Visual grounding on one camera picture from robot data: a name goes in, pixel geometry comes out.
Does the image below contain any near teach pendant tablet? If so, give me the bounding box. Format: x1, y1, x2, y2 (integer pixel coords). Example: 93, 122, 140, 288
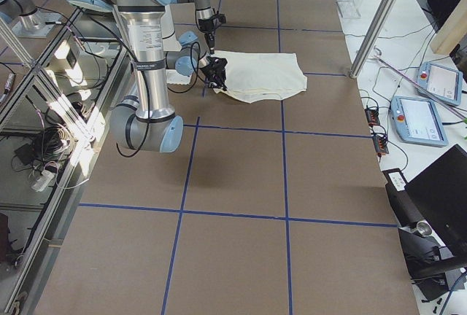
390, 96, 448, 147

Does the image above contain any white wire rack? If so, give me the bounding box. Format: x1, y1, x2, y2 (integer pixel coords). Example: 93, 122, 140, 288
336, 0, 362, 19

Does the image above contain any aluminium frame post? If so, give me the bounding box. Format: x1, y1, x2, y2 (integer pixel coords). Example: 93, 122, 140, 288
349, 0, 396, 79

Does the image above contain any pink metal rod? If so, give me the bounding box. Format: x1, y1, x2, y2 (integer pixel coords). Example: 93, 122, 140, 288
370, 54, 466, 123

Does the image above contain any teach pendant tablet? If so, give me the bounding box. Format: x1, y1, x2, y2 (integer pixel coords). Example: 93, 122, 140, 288
417, 62, 463, 106
390, 96, 448, 147

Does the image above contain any cream long-sleeve cat shirt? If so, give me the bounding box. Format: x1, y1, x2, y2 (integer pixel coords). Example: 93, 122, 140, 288
215, 50, 307, 104

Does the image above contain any black stand with metal cup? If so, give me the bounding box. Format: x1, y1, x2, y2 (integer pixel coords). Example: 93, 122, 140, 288
383, 168, 466, 302

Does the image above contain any black monitor panel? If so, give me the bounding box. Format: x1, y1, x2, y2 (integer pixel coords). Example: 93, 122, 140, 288
405, 144, 466, 255

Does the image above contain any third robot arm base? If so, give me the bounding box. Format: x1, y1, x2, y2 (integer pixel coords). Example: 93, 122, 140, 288
1, 0, 62, 39

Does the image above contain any orange black connector box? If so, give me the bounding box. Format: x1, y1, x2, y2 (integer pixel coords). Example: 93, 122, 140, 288
372, 133, 389, 158
364, 107, 380, 127

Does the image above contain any brown paper table cover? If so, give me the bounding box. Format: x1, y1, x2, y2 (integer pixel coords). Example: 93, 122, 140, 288
35, 0, 418, 314

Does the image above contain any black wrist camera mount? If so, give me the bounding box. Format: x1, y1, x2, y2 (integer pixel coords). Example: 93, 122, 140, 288
208, 56, 228, 79

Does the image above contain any aluminium table frame rail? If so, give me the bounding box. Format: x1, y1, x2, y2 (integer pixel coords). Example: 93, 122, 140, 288
1, 12, 128, 314

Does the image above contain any cable tangle under table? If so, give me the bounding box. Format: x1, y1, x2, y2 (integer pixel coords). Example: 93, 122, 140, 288
10, 125, 92, 193

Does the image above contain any wooden board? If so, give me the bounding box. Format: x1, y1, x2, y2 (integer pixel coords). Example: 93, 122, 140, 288
431, 0, 467, 55

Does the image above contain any far teach pendant tablet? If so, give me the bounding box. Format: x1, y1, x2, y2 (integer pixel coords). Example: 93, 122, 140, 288
417, 62, 463, 106

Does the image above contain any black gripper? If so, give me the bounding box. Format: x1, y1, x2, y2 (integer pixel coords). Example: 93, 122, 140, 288
197, 12, 226, 55
200, 56, 228, 91

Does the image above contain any near orange black connector box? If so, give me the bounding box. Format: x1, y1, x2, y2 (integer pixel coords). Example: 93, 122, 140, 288
372, 133, 389, 158

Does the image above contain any far orange black connector box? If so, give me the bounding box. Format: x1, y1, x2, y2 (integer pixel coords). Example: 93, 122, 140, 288
364, 107, 380, 127

